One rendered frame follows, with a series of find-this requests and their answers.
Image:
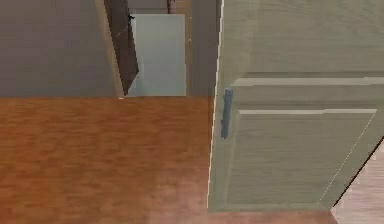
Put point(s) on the dark brown room door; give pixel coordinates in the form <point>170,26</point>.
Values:
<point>124,50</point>

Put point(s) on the pale green room door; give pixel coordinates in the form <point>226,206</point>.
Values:
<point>300,150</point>

